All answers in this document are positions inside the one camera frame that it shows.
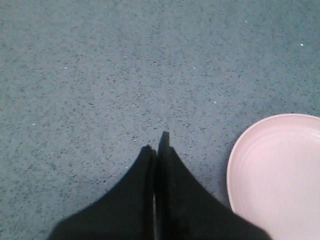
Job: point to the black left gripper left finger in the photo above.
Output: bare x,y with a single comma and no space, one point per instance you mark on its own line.
124,213

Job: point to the pink plate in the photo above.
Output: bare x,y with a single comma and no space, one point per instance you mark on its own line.
273,176

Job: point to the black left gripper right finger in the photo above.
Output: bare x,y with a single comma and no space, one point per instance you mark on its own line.
185,210

